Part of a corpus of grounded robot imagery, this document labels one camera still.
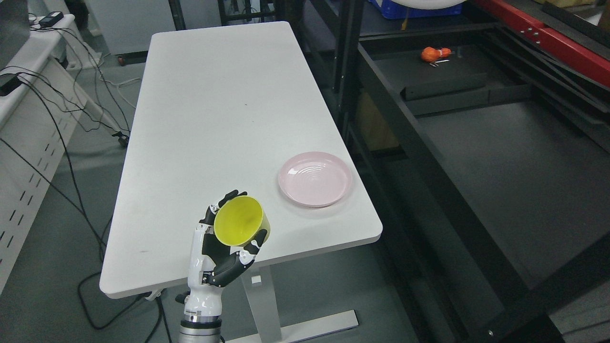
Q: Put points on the yellow plastic cup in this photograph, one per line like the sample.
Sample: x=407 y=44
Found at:
x=240 y=221

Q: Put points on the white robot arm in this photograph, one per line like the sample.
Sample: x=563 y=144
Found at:
x=200 y=332

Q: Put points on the orange toy on shelf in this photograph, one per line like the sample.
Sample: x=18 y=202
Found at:
x=430 y=54

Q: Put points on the pink plastic plate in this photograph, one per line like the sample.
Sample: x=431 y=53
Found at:
x=315 y=179

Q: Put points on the black metal rack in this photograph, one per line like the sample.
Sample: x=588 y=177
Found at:
x=490 y=166

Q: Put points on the white side desk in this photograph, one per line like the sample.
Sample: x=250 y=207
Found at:
x=35 y=126

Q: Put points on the black power brick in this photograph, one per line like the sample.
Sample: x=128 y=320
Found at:
x=51 y=19

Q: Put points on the black power adapter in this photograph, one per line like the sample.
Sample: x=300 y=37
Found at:
x=9 y=82

